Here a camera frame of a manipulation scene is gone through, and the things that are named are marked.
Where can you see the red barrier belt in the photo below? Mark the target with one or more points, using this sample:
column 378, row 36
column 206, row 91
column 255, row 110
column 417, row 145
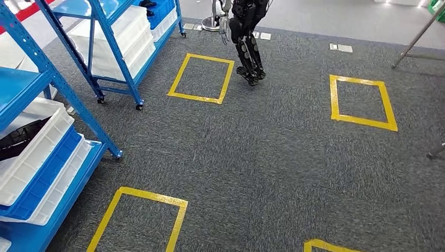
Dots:
column 24, row 13

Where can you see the stainless steel table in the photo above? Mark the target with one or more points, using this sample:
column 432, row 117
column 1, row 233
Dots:
column 417, row 36

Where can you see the chrome stanchion post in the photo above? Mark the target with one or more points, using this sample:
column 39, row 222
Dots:
column 210, row 22

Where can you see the white plastic crate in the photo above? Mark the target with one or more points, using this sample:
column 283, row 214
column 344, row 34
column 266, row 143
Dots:
column 62, row 188
column 142, row 61
column 165, row 26
column 139, row 45
column 31, row 153
column 4, row 244
column 128, row 19

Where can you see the small floor outlet plate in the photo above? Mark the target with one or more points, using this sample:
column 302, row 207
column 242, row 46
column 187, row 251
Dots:
column 342, row 48
column 265, row 36
column 192, row 26

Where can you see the black part on blue crate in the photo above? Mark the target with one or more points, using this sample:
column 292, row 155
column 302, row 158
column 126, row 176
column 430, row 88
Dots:
column 148, row 5

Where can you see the black humanoid robot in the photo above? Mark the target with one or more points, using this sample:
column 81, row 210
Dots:
column 248, row 45

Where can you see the yellow floor tape square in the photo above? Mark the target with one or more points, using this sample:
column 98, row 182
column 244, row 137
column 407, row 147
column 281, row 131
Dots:
column 389, row 111
column 323, row 245

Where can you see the black humanoid robot's grey hand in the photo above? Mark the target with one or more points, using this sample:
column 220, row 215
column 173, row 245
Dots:
column 224, row 29

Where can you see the green crate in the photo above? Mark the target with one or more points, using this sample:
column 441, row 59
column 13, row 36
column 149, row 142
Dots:
column 437, row 8

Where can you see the blue metal shelf rack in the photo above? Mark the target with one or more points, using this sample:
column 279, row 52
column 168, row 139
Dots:
column 52, row 76
column 111, row 38

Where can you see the black part in crate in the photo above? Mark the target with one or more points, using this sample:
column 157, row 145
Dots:
column 17, row 139

